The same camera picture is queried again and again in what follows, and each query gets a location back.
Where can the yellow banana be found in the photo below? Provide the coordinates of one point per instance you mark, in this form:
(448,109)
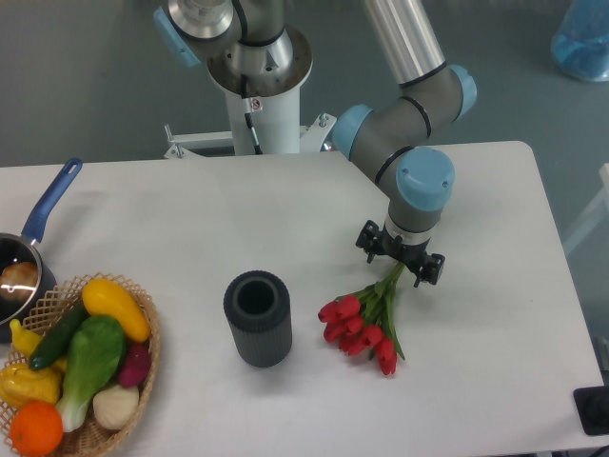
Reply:
(23,339)

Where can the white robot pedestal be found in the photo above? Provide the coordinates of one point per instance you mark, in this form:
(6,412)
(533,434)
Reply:
(262,88)

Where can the green cucumber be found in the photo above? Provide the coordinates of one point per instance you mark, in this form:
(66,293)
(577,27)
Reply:
(56,341)

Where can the red tulip bouquet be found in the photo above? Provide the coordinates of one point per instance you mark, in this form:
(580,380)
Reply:
(363,321)

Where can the white garlic bulb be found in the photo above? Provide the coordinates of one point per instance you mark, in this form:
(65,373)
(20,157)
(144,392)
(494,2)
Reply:
(114,406)

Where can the dark grey ribbed vase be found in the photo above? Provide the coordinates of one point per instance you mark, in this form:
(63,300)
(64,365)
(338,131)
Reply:
(258,310)

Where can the yellow squash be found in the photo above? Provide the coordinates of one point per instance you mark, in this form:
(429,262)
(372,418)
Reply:
(104,297)

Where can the black device at edge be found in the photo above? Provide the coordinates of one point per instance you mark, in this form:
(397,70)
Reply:
(592,407)

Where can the brown bread roll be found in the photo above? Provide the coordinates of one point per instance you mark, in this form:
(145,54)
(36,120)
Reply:
(19,282)

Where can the blue plastic bag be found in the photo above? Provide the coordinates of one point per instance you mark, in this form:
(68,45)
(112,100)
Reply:
(580,45)

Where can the purple red radish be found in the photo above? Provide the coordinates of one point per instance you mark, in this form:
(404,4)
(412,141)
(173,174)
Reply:
(135,367)

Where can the orange fruit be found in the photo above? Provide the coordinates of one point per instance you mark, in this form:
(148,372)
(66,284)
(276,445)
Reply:
(36,429)

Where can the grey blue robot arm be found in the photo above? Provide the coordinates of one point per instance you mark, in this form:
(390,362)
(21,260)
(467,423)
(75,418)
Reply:
(388,146)

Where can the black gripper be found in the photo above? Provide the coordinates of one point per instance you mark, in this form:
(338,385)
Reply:
(406,247)

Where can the blue handled saucepan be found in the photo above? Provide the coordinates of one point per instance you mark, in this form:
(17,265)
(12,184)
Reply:
(17,248)

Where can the green bok choy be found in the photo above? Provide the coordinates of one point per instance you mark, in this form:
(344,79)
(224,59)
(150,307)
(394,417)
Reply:
(94,354)

